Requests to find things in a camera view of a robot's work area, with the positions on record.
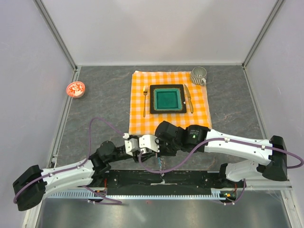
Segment black teal square plate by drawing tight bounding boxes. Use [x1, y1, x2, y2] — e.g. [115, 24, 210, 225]
[150, 84, 187, 114]

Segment white cable duct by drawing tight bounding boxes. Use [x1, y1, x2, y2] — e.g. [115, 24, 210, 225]
[48, 189, 226, 200]

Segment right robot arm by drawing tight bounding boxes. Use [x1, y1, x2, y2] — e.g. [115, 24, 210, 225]
[155, 121, 287, 187]

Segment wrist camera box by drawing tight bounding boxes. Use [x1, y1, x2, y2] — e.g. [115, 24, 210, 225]
[123, 133, 139, 156]
[139, 134, 160, 154]

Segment striped mug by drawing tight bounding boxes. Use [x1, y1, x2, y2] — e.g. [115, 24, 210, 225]
[190, 66, 207, 86]

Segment red white patterned bowl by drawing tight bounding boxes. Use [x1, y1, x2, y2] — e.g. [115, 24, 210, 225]
[66, 81, 86, 98]

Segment gold knife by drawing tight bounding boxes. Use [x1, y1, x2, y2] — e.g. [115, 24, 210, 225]
[184, 85, 194, 113]

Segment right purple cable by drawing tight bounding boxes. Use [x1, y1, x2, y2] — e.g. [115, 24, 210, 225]
[138, 137, 304, 206]

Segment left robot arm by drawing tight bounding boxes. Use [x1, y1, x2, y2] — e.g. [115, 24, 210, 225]
[12, 134, 160, 211]

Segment orange checkered cloth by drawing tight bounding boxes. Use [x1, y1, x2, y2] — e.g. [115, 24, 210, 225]
[129, 71, 212, 135]

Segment gold fork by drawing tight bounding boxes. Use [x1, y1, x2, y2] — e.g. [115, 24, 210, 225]
[143, 86, 148, 118]

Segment large keyring organiser with rings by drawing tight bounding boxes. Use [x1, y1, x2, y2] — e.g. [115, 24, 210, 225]
[157, 157, 165, 177]

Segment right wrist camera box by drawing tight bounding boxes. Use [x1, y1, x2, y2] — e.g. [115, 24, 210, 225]
[139, 134, 160, 154]

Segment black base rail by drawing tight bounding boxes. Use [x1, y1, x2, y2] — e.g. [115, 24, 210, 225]
[104, 170, 234, 195]

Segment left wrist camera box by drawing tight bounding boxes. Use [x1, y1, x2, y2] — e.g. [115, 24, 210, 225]
[123, 133, 139, 156]

